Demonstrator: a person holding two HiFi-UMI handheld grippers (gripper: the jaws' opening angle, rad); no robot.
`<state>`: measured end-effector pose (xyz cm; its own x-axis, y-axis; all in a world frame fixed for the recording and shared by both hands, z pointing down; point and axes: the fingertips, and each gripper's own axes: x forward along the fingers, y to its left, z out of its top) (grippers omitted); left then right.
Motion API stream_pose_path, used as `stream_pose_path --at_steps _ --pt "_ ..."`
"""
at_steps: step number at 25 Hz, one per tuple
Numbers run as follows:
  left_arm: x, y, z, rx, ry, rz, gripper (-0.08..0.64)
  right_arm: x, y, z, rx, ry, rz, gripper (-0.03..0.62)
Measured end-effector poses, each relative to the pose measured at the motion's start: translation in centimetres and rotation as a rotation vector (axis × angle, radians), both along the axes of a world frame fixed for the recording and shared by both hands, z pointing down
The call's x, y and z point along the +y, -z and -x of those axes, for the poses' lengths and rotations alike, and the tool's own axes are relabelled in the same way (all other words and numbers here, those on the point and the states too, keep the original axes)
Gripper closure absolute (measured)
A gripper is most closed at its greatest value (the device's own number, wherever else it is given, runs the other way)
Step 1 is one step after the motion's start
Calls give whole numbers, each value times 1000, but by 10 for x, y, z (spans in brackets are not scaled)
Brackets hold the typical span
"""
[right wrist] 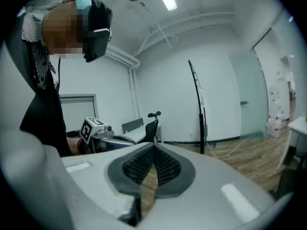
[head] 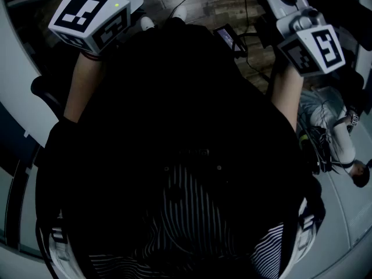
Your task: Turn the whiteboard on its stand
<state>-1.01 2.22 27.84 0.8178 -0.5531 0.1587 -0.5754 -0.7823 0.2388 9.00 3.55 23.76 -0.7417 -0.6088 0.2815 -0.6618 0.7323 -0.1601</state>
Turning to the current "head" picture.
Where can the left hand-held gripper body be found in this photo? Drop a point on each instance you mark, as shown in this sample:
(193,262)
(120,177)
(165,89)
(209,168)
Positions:
(87,19)

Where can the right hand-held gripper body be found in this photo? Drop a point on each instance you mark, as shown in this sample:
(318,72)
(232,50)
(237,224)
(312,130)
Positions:
(314,54)

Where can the person's right forearm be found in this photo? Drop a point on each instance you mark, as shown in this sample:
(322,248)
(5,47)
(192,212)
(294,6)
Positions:
(286,97)

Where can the person's left forearm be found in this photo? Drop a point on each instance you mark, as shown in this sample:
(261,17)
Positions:
(81,86)

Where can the dark red wrist band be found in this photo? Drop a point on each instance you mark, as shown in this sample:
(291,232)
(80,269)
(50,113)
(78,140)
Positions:
(90,56)

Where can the black power adapter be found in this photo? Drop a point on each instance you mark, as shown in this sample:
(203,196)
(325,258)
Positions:
(264,33)

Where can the person's white shoe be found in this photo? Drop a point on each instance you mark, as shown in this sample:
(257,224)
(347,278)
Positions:
(180,12)
(146,23)

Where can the black phone with lit screen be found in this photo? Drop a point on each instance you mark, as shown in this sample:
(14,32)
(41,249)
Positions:
(228,38)

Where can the white panel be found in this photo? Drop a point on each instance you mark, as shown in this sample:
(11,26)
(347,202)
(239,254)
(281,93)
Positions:
(17,68)

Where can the person's black apron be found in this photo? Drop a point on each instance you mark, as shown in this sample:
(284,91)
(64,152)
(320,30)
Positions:
(174,103)

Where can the person's striped shirt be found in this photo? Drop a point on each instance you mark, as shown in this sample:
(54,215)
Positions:
(189,208)

